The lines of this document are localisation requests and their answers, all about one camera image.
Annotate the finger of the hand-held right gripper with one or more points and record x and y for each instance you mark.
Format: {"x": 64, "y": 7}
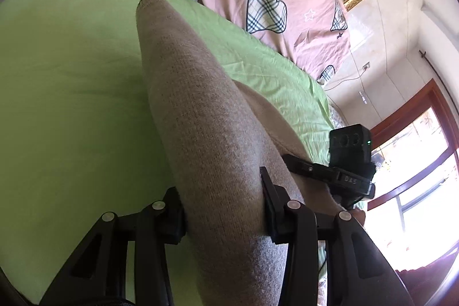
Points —
{"x": 308, "y": 169}

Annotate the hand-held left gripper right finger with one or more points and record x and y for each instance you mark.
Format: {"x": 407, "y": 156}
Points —
{"x": 278, "y": 216}

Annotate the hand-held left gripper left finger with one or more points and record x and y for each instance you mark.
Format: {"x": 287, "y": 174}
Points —
{"x": 172, "y": 220}

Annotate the grey knit sweater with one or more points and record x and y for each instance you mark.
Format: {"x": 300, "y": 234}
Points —
{"x": 200, "y": 148}

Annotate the person's right hand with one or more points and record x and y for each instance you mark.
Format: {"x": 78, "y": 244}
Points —
{"x": 359, "y": 217}

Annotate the small floral print mattress sheet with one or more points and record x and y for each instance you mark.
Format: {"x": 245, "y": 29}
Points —
{"x": 334, "y": 119}

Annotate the red wooden framed window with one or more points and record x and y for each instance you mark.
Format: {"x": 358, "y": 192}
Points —
{"x": 416, "y": 162}

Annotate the dark curtain rod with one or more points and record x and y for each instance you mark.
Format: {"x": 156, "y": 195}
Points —
{"x": 439, "y": 76}

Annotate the light green bed sheet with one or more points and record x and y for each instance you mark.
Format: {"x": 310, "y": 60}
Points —
{"x": 71, "y": 94}

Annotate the white wall socket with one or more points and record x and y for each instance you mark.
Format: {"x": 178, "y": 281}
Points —
{"x": 366, "y": 66}

